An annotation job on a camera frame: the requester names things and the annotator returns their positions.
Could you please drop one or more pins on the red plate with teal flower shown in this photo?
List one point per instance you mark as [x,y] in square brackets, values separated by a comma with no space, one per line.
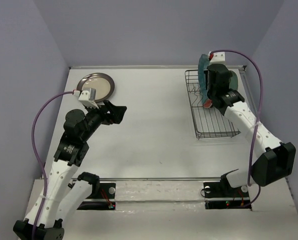
[207,103]

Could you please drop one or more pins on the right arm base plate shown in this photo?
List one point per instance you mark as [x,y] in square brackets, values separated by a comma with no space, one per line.
[219,199]

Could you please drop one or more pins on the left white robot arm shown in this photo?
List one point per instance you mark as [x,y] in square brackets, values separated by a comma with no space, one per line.
[55,204]

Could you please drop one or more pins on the teal scalloped plate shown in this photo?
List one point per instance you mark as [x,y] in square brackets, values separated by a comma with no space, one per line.
[203,63]

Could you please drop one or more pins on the cream plate with brown rim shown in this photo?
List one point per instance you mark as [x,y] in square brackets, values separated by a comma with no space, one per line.
[103,84]

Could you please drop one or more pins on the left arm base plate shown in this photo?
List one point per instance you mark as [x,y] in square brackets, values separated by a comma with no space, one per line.
[101,200]

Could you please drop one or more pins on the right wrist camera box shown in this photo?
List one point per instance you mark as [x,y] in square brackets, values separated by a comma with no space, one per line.
[217,57]

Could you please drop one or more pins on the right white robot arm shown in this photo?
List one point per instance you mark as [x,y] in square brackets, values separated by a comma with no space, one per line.
[271,159]

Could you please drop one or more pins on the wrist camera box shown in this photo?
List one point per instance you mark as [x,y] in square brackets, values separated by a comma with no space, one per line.
[87,97]
[217,57]

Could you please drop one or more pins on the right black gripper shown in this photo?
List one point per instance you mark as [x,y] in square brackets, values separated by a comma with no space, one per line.
[206,71]

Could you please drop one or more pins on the light green flower plate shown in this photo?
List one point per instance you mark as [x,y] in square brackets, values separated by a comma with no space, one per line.
[233,82]

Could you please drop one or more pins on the black wire dish rack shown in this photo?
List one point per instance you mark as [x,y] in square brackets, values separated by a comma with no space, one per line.
[207,122]

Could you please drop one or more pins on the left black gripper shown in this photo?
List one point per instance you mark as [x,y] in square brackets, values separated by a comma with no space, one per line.
[116,112]

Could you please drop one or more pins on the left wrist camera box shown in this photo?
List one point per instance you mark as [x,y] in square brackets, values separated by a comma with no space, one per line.
[87,97]

